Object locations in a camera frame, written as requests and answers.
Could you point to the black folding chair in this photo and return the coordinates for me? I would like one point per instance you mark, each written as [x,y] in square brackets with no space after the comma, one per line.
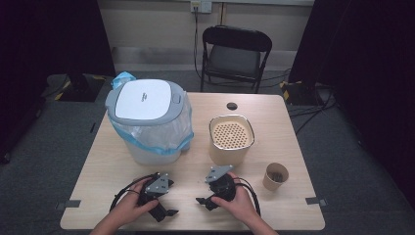
[233,60]

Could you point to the white wall socket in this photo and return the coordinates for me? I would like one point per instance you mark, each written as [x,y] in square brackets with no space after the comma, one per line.
[200,6]

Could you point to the brown paper cup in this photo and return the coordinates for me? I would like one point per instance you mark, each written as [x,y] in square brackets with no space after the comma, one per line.
[270,184]

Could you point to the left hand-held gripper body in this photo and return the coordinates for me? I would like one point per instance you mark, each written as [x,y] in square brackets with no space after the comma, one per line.
[158,184]

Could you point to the person's right hand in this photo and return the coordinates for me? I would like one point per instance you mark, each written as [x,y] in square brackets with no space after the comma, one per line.
[241,204]

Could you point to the clear trash bag blue edge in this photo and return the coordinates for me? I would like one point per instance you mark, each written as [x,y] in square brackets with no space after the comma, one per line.
[160,133]

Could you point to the grey tape strip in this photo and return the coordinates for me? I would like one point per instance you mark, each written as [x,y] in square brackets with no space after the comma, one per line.
[70,204]
[314,201]

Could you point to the beige container with perforated strainer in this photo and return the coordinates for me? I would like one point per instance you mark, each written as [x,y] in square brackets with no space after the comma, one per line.
[225,156]

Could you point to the black stand base striped tape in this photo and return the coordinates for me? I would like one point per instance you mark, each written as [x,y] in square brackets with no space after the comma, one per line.
[298,93]
[80,88]

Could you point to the dark curtain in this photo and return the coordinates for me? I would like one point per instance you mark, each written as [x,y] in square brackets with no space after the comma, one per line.
[39,39]
[368,65]

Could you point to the grey trash can white lid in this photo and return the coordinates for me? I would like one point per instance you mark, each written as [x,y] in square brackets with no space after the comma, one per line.
[143,99]

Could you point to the person's left hand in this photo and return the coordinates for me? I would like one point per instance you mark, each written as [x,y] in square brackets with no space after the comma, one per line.
[129,207]

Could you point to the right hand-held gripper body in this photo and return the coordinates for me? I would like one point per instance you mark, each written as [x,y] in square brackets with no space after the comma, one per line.
[217,173]

